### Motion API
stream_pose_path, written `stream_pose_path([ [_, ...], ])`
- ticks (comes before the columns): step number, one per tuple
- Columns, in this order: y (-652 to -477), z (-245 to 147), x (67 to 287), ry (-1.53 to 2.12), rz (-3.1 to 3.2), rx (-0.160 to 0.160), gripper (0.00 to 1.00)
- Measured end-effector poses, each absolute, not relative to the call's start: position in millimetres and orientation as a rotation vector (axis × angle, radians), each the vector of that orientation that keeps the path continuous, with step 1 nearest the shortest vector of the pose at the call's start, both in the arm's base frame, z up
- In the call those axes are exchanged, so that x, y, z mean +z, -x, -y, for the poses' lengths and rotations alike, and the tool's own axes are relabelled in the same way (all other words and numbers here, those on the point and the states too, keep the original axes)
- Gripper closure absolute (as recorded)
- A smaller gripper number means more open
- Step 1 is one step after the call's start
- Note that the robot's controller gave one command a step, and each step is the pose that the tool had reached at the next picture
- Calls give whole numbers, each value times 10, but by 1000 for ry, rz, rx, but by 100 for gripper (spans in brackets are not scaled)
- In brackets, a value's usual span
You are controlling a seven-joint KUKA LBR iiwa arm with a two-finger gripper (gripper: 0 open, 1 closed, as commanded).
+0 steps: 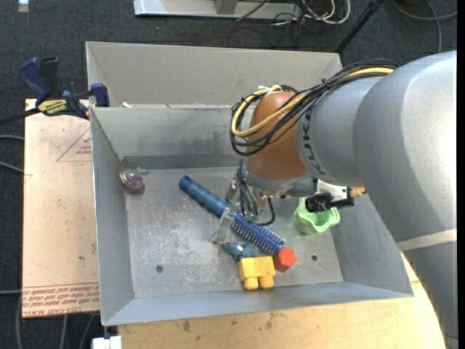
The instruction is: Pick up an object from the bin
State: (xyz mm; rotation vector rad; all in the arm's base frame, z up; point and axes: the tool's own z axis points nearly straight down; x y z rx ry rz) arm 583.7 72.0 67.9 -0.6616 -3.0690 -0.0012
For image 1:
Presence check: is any brown cardboard board, red print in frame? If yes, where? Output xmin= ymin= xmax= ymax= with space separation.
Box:
xmin=21 ymin=98 xmax=101 ymax=319

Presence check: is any blue-grey toy figure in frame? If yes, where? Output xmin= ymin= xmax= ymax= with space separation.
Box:
xmin=222 ymin=241 xmax=261 ymax=262

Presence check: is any yellow toy block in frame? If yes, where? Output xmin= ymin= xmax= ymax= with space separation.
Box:
xmin=236 ymin=255 xmax=277 ymax=292

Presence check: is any red hexagonal block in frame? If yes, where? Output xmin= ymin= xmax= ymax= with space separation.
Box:
xmin=272 ymin=246 xmax=298 ymax=273

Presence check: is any shiny iridescent spinning top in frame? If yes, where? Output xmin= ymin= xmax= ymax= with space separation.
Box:
xmin=119 ymin=167 xmax=150 ymax=195

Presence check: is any green wavy cup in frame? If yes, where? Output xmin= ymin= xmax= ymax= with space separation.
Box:
xmin=294 ymin=196 xmax=341 ymax=236

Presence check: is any blue hairbrush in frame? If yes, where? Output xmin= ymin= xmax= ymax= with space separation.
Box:
xmin=178 ymin=174 xmax=286 ymax=256

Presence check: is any grey metal bin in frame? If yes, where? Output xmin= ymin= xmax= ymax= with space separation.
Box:
xmin=85 ymin=41 xmax=414 ymax=327

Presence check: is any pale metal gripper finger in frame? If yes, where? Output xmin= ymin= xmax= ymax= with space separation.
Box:
xmin=212 ymin=211 xmax=235 ymax=245
xmin=225 ymin=180 xmax=240 ymax=208

